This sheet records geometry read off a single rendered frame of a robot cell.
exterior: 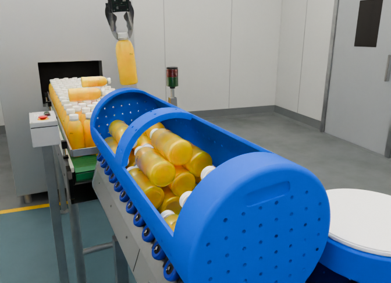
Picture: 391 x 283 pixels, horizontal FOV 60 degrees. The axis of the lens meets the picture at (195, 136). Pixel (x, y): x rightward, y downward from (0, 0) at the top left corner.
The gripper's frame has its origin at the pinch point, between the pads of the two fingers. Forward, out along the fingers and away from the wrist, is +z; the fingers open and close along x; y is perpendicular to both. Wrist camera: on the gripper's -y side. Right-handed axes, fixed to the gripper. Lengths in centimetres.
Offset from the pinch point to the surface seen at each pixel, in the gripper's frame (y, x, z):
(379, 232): 87, 43, 31
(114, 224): 42, -12, 51
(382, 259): 93, 38, 32
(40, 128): -1.0, -36.1, 32.3
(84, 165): -1, -23, 51
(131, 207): 52, -6, 39
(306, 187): 90, 23, 14
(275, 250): 92, 16, 24
